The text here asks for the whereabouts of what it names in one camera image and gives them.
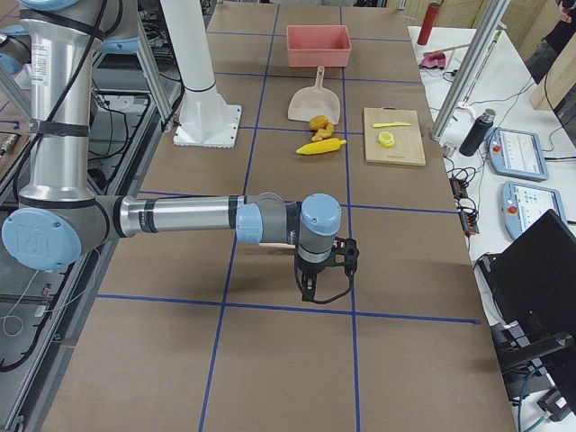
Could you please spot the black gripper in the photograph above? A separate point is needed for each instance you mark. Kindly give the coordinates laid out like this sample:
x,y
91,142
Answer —
x,y
309,270

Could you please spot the yellow toy corn cob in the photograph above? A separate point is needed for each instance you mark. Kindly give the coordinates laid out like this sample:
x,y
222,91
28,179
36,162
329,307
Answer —
x,y
321,147

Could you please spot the tan toy ginger root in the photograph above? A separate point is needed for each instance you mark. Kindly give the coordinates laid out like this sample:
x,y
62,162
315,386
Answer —
x,y
323,133

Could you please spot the beige plastic dustpan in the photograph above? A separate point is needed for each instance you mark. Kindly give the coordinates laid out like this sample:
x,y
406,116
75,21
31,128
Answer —
x,y
315,100

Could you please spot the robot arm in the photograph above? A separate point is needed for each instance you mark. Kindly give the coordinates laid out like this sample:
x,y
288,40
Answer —
x,y
59,218

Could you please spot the pink plastic bin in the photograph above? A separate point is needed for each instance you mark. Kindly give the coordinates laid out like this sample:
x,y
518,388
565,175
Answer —
x,y
310,46

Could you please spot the yellow lemon slices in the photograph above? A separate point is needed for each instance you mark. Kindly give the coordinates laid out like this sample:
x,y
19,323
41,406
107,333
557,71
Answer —
x,y
386,139

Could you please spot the bamboo cutting board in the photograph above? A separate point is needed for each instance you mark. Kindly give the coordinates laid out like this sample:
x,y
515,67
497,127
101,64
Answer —
x,y
408,149

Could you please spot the yellow plastic knife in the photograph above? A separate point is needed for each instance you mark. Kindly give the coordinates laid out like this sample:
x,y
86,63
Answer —
x,y
378,125

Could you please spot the black water bottle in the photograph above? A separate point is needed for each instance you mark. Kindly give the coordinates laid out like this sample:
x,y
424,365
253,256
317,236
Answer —
x,y
477,133

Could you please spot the black laptop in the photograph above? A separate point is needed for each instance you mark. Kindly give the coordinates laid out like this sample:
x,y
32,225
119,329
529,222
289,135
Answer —
x,y
533,279

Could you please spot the lower teach pendant tablet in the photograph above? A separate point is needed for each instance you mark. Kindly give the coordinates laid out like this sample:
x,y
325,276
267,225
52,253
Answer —
x,y
523,204

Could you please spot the teach pendant tablet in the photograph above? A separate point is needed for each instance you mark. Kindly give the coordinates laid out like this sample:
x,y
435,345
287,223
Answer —
x,y
517,153
523,204

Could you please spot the upper teach pendant tablet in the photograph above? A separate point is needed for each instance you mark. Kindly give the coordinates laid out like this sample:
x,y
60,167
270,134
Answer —
x,y
517,153

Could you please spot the pink cloth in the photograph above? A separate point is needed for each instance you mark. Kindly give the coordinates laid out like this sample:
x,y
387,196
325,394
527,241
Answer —
x,y
434,60

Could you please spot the red water bottle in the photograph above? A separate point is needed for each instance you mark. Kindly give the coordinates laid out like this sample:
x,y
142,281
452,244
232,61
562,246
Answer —
x,y
428,23

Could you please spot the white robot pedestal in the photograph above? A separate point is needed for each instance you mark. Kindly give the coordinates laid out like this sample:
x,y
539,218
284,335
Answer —
x,y
205,119

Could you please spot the aluminium frame post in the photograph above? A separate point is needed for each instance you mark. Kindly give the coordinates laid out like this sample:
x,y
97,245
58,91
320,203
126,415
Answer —
x,y
472,59

